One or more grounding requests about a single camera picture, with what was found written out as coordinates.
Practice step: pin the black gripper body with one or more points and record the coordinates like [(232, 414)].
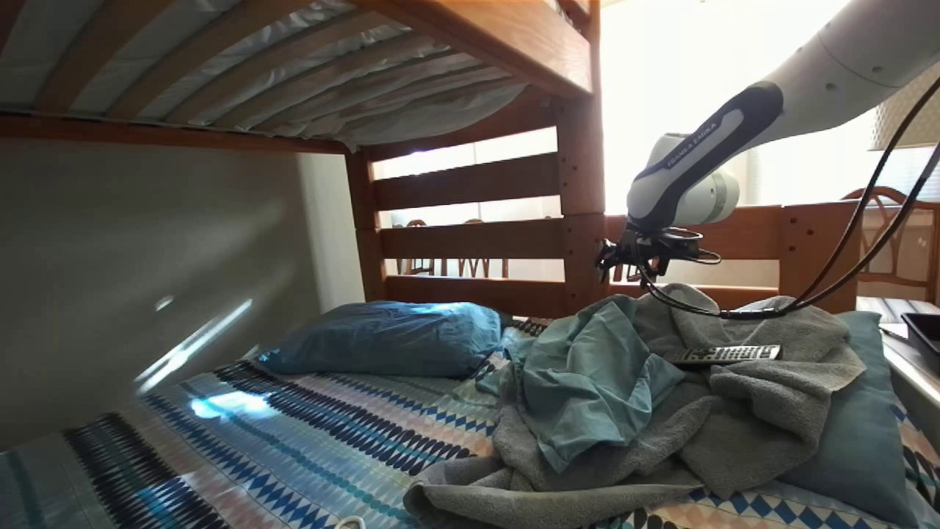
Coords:
[(646, 253)]

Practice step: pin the light blue towel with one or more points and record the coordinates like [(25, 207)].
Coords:
[(590, 380)]

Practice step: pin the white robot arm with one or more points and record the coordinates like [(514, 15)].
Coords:
[(859, 59)]

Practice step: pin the silver remote control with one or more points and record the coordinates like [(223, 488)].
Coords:
[(733, 352)]

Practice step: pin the grey fleece blanket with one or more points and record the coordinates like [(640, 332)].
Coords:
[(722, 426)]

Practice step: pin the wooden chair back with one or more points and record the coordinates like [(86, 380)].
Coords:
[(906, 264)]

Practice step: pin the dark blue pillow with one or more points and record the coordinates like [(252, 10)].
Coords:
[(390, 339)]

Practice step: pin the black tray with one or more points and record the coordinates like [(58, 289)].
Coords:
[(922, 335)]

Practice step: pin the teal pillow under blanket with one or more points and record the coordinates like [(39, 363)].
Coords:
[(859, 455)]

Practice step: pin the white lampshade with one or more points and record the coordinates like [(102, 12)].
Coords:
[(922, 126)]

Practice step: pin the upper bunk mattress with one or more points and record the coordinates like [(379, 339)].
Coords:
[(326, 70)]

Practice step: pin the patterned blue bedspread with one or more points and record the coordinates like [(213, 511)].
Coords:
[(241, 447)]

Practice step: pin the wooden bunk bed frame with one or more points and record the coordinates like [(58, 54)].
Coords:
[(505, 213)]

